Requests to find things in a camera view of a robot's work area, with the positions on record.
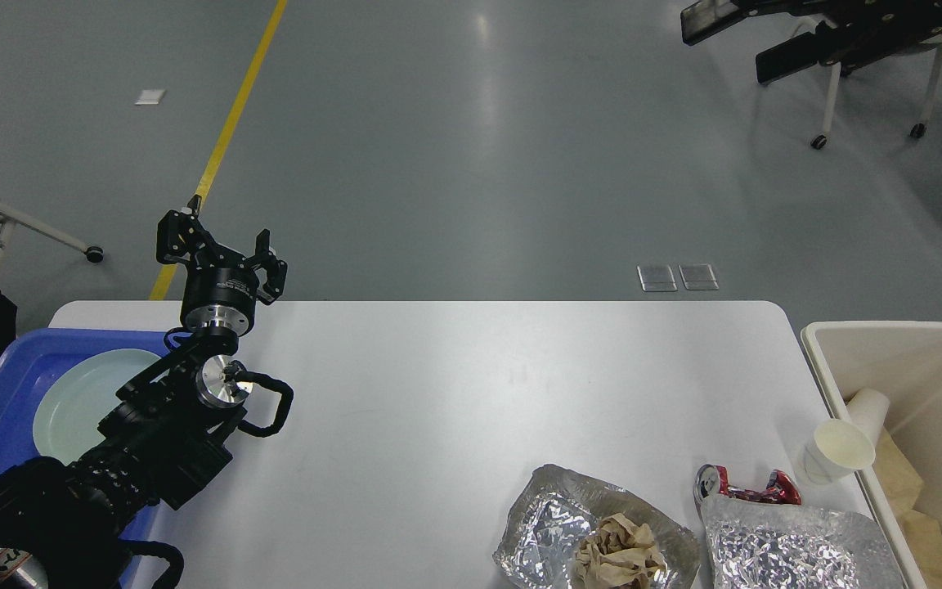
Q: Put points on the crumpled aluminium foil piece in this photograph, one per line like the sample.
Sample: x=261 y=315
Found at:
x=753 y=545

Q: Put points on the crushed red can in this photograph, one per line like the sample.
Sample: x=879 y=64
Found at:
x=711 y=480

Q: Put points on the beige plastic bin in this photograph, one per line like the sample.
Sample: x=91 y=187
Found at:
x=903 y=361

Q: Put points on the white chair right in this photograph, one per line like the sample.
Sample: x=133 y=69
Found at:
x=838 y=72

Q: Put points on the brown paper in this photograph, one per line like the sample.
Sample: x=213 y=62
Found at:
x=619 y=553

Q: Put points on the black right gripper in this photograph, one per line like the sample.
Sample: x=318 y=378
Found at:
x=859 y=33

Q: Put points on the white paper scrap on floor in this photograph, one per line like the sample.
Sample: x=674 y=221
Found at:
x=150 y=97

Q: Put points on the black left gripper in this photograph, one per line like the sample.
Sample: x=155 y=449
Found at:
x=224 y=297

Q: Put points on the clear plastic piece on floor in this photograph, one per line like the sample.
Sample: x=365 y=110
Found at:
x=699 y=277

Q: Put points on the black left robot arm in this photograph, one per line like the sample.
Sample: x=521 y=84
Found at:
x=200 y=394

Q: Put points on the light green plate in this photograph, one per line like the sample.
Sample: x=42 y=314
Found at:
x=66 y=422

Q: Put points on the white paper cup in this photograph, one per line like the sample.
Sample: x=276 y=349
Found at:
x=867 y=410
x=835 y=450

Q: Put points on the aluminium foil tray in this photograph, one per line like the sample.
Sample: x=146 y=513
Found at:
x=560 y=507

